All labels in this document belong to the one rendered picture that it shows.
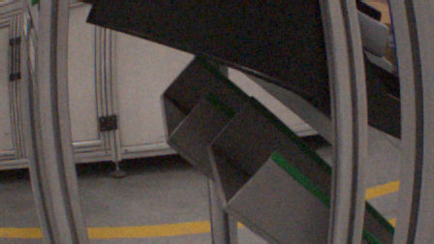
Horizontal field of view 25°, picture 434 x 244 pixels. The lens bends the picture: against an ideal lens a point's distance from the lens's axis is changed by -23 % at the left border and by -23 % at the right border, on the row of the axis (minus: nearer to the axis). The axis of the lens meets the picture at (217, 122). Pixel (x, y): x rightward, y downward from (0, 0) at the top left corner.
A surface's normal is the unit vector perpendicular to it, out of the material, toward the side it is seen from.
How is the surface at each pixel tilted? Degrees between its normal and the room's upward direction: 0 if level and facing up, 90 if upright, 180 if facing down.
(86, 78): 90
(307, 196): 90
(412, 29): 90
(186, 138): 90
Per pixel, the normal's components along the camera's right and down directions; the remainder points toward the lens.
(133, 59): 0.23, 0.24
